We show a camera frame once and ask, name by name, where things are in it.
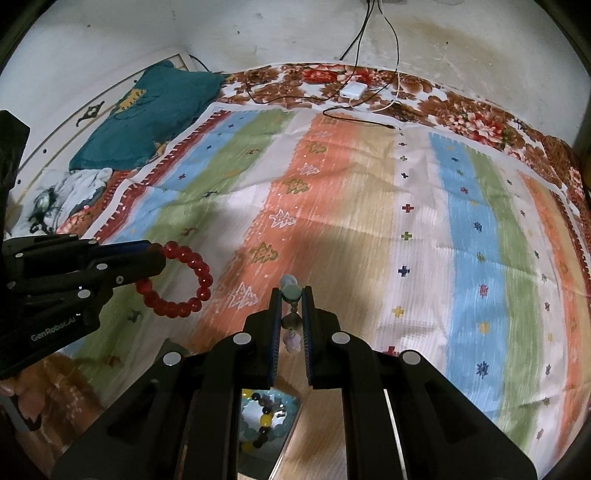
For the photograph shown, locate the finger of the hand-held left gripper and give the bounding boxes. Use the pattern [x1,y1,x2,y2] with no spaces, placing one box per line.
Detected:
[2,234,160,268]
[7,251,167,301]

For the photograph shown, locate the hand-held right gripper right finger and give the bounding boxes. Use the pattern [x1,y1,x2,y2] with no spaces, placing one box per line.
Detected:
[301,285,539,480]

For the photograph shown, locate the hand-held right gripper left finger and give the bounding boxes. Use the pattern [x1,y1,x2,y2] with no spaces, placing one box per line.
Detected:
[51,287,283,480]

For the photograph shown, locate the white pastel bead bracelet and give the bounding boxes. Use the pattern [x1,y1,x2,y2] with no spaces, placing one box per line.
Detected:
[281,274,304,354]

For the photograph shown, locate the red bead bracelet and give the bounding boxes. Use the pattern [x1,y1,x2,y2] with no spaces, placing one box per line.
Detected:
[136,241,214,318]

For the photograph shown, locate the yellow brown bead bracelet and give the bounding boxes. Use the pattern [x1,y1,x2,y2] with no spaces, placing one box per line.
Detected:
[240,390,289,455]

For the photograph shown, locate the light blue bead bracelet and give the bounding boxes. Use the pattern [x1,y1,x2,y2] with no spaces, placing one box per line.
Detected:
[239,396,297,445]

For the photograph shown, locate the silver metal tin box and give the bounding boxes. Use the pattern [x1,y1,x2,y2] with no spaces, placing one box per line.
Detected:
[238,387,305,480]

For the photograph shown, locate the person's left hand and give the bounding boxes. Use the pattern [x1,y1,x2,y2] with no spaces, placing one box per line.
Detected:
[0,369,52,432]

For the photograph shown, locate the white crumpled cloth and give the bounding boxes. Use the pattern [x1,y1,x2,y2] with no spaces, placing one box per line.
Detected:
[59,168,114,217]

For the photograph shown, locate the white bed headboard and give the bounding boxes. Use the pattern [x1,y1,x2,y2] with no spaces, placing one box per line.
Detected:
[9,51,195,200]

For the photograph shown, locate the teal pillow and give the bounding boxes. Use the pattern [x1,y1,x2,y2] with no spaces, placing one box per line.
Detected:
[69,62,227,171]

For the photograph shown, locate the floral brown bedsheet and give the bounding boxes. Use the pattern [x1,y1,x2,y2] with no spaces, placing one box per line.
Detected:
[0,62,591,432]

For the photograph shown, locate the long black looping cable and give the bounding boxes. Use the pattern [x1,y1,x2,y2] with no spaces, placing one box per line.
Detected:
[188,54,343,110]

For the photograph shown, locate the black cable with plug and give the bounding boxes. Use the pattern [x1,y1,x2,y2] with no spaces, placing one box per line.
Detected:
[322,106,397,130]

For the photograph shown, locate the white charger cable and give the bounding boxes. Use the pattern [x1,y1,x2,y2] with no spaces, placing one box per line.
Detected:
[350,68,403,112]

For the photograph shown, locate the thin black power cable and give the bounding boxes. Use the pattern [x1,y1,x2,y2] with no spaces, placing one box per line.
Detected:
[378,0,401,79]

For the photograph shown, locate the thick black power cable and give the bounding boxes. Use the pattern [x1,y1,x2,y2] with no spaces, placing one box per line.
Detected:
[339,0,373,62]

